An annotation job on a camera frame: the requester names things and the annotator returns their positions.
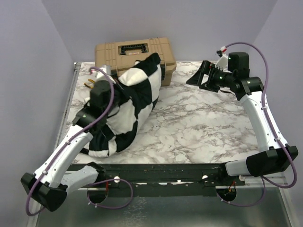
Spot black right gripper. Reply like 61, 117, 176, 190
187, 60, 235, 93

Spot black white checkered pillowcase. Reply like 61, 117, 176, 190
81, 52, 162, 158

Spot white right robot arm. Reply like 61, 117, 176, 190
186, 52, 298, 185

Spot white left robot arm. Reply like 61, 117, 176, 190
20, 81, 116, 216

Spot tan plastic toolbox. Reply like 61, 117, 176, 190
95, 37, 177, 86

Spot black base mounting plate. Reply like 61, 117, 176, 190
88, 162, 245, 197

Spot yellow handled pliers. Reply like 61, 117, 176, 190
84, 79, 95, 89

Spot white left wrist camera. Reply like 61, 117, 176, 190
89, 65, 111, 80

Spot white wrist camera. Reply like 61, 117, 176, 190
215, 46, 229, 70
89, 65, 111, 80

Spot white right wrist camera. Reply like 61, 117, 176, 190
215, 46, 229, 70

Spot aluminium left side rail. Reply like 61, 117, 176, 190
53, 62, 82, 151

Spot aluminium rail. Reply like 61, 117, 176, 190
53, 62, 82, 151
33, 167, 288, 191

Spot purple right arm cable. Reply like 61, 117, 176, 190
215, 42, 298, 207

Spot aluminium front rail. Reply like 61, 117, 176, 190
33, 167, 288, 191

